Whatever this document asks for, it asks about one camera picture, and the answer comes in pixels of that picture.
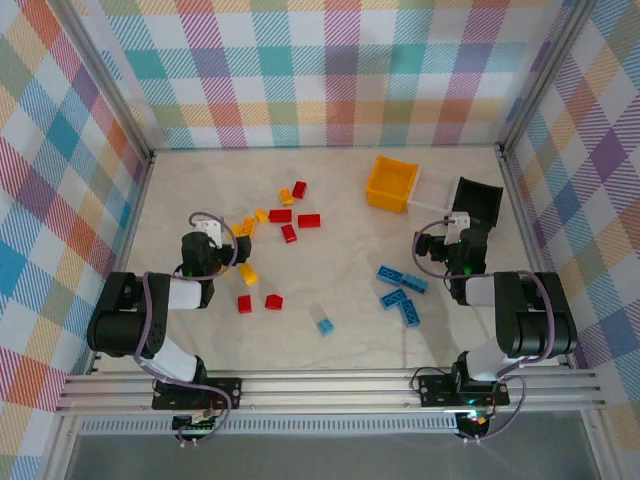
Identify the yellow lego plate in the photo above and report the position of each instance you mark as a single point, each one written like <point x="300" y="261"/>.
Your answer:
<point x="245" y="227"/>

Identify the clear plastic container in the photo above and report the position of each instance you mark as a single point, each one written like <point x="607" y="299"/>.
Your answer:
<point x="425" y="205"/>

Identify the black plastic container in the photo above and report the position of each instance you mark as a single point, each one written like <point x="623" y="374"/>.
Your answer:
<point x="475" y="200"/>

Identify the yellow plastic container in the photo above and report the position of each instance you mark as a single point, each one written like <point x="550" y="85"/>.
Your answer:
<point x="382" y="197"/>

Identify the light blue lego brick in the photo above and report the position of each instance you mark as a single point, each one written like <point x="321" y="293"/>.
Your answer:
<point x="325" y="326"/>

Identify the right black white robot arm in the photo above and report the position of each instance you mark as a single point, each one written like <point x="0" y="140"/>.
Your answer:
<point x="540" y="325"/>

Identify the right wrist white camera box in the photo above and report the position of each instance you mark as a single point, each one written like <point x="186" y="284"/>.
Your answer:
<point x="456" y="225"/>

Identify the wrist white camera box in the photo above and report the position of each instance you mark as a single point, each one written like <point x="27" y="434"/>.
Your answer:
<point x="210" y="228"/>
<point x="456" y="225"/>

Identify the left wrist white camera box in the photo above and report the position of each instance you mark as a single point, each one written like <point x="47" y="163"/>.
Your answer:
<point x="210" y="228"/>

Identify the aluminium side rail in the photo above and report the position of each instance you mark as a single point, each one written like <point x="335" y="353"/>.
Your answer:
<point x="519" y="200"/>
<point x="139" y="195"/>

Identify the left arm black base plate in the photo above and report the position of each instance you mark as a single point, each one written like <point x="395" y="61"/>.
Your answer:
<point x="227" y="387"/>

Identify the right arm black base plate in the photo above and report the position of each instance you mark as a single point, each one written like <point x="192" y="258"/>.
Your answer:
<point x="435" y="390"/>

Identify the aluminium mounting rail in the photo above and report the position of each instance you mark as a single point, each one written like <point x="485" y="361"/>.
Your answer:
<point x="325" y="390"/>

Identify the aluminium corner post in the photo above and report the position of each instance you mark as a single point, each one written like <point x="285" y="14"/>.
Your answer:
<point x="544" y="75"/>
<point x="110" y="95"/>

